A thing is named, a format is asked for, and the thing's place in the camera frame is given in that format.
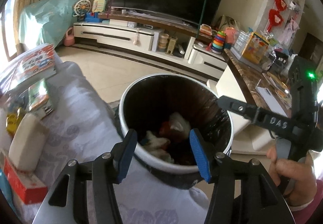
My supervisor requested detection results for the white red plastic bag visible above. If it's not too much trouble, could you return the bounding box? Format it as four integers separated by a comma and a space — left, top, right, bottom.
142, 113, 194, 165

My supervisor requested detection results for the red white carton box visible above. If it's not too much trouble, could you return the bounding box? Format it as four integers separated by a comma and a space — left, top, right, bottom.
1, 148, 48, 205

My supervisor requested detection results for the right hand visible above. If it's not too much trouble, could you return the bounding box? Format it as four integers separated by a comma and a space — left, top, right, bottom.
267, 146, 318, 206

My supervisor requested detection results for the yellow toy box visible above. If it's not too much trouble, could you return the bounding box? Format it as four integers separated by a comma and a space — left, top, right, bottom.
241, 32, 269, 65

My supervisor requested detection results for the white foam block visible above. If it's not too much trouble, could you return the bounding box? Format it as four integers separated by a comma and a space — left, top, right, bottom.
8, 113, 49, 172

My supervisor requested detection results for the green small carton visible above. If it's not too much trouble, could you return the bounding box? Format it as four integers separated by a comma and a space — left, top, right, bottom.
28, 79, 54, 119

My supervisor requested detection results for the yellow snack wrapper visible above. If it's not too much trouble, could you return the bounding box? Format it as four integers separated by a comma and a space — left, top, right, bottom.
6, 109, 23, 138

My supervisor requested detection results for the white tv cabinet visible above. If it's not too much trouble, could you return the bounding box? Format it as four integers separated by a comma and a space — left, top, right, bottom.
73, 12, 227, 80

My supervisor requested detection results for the red children's book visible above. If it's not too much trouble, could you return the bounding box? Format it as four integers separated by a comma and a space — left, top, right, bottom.
1, 43, 56, 96

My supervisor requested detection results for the pink watering can toy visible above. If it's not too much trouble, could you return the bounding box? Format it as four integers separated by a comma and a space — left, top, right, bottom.
63, 27, 75, 46

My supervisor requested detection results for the toy telephone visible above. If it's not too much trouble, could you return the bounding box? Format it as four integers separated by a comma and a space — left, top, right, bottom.
92, 0, 106, 13

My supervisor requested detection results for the teal covered armchair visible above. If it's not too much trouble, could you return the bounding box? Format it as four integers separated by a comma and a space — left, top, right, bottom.
18, 0, 79, 49

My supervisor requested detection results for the ferris wheel toy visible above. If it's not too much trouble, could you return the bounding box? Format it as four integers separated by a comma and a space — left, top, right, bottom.
73, 0, 91, 17

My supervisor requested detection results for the rainbow stacking ring toy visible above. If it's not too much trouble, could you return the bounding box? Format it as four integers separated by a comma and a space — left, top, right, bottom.
210, 31, 226, 54

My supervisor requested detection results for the red heart wall hanging right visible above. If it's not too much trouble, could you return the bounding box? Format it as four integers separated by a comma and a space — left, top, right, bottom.
267, 0, 287, 32

